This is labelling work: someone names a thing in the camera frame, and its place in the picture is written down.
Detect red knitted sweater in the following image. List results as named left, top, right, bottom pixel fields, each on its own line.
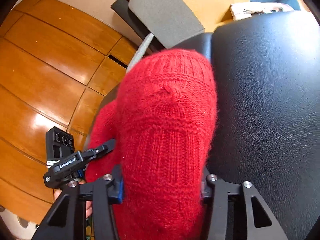
left=85, top=49, right=217, bottom=239

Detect person's left hand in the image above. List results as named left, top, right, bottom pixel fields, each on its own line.
left=47, top=180, right=92, bottom=225

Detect grey flat panel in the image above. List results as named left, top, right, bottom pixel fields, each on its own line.
left=126, top=33, right=154, bottom=73

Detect wooden cabinet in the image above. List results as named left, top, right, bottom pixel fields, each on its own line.
left=1, top=0, right=137, bottom=223

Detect black rolled mat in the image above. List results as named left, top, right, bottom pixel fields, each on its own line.
left=111, top=0, right=151, bottom=40

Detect grey yellow blue sofa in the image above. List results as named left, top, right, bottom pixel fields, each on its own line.
left=129, top=0, right=300, bottom=48

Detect white paper on sofa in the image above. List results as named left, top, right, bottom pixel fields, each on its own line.
left=230, top=2, right=294, bottom=21

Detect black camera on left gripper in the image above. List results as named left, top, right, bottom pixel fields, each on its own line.
left=46, top=127, right=75, bottom=163

